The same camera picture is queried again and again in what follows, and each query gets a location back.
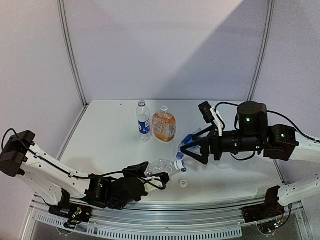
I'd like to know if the aluminium table front rail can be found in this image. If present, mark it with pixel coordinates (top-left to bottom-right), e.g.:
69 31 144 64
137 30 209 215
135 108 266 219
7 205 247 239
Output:
23 196 313 240

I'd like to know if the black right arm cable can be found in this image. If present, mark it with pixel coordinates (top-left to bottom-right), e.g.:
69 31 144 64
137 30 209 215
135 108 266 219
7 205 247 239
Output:
214 101 320 161

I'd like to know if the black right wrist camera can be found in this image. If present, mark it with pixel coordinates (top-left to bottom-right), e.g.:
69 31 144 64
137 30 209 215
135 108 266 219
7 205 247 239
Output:
198 101 225 137

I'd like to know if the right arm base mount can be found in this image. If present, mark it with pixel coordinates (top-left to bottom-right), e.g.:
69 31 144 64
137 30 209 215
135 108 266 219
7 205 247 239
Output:
241 185 293 236

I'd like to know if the white water-bottle cap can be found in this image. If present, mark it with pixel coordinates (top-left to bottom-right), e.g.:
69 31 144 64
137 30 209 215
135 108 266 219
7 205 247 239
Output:
179 179 188 188

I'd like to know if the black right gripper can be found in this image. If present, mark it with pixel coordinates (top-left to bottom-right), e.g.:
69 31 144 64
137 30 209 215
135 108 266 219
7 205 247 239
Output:
179 125 261 165

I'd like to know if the clear unlabelled plastic bottle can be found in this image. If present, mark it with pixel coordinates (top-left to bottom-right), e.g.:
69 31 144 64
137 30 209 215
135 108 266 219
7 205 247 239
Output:
145 159 180 177

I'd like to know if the Pepsi bottle blue label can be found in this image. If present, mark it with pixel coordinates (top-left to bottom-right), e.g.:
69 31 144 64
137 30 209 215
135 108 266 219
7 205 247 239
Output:
136 100 152 143

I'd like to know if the blue label crushed water bottle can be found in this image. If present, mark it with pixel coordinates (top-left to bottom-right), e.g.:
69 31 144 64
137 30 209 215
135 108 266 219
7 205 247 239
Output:
175 127 203 160

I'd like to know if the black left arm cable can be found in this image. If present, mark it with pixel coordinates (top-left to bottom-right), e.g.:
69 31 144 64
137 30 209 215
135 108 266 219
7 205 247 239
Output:
1 127 168 191

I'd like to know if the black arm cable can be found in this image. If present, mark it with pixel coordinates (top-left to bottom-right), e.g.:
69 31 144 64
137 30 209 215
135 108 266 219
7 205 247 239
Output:
214 101 320 161
1 127 168 191

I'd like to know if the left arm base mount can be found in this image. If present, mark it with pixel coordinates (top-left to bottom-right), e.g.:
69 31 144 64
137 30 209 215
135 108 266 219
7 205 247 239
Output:
46 189 93 230

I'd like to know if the aluminium corner post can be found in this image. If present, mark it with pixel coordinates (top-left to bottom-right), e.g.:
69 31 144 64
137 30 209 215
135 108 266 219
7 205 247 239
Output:
246 0 275 102
57 0 89 108

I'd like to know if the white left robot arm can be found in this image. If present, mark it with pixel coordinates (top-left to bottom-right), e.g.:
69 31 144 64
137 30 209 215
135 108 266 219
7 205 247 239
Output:
0 128 170 217

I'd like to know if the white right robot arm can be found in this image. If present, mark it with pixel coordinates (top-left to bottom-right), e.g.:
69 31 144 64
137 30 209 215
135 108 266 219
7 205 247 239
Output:
180 101 320 165

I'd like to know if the left aluminium corner post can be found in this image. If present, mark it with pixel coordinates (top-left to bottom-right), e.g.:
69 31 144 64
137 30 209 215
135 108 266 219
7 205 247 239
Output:
57 0 89 108

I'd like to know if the right aluminium corner post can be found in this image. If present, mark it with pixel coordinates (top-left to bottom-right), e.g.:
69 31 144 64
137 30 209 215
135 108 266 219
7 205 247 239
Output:
246 0 275 102

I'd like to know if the white blue-top bottle cap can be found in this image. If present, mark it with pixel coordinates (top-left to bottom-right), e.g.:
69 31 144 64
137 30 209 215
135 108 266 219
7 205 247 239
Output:
174 159 187 173

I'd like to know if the orange label crushed bottle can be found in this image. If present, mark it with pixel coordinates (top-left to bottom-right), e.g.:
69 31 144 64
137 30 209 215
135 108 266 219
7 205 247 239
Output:
152 105 177 143

